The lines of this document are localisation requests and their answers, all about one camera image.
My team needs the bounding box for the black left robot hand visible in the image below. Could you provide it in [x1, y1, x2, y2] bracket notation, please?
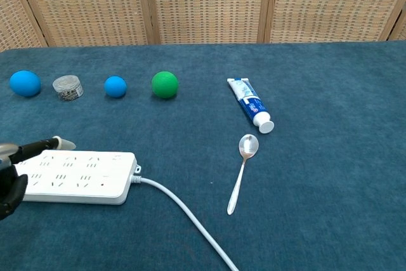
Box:
[0, 135, 77, 221]

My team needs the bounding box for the white power strip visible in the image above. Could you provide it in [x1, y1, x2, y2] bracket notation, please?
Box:
[11, 149, 142, 206]

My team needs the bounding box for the large blue ball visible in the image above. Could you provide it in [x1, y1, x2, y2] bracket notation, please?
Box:
[9, 70, 42, 98]

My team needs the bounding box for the small clear round container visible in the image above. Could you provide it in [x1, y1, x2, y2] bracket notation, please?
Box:
[52, 74, 84, 103]

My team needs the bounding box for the small blue ball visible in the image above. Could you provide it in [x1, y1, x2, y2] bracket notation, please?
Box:
[104, 76, 128, 98]

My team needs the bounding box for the green ball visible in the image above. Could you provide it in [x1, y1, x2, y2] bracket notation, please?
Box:
[151, 70, 180, 99]

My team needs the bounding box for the silver metal spoon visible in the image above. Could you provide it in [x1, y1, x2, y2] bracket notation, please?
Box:
[226, 133, 259, 216]

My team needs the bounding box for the blue white toothpaste tube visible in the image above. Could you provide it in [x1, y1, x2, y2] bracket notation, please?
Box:
[226, 77, 275, 135]

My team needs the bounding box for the woven bamboo folding screen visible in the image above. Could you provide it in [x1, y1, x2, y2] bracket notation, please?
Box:
[0, 0, 406, 52]

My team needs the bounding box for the white power cable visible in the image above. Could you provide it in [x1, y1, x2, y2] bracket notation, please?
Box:
[129, 176, 239, 271]

